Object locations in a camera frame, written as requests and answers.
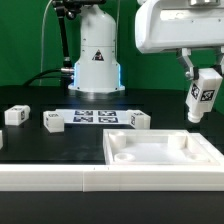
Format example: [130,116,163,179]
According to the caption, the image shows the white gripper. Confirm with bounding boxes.
[135,0,224,80]

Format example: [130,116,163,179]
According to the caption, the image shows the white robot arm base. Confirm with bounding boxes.
[69,5,125,93]

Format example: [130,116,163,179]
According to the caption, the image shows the white obstacle wall rail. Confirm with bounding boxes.
[0,132,224,193]

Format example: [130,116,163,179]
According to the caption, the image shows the grey and black cables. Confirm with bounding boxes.
[22,0,75,87]

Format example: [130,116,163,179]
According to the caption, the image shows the white square table top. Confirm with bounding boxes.
[103,129,224,166]

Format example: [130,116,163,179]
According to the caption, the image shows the white fiducial tag sheet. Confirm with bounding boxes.
[56,109,129,125]

